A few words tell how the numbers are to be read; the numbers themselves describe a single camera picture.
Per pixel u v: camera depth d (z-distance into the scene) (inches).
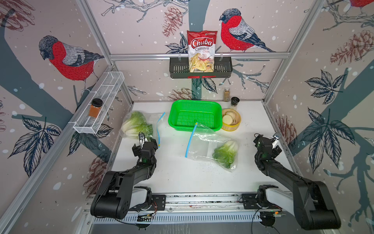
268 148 27.5
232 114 41.1
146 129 36.4
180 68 37.1
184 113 44.7
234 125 40.0
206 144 35.5
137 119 38.8
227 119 39.9
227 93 46.4
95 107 25.9
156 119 39.6
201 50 33.6
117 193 16.7
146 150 26.6
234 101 42.0
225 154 32.1
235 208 28.7
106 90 33.7
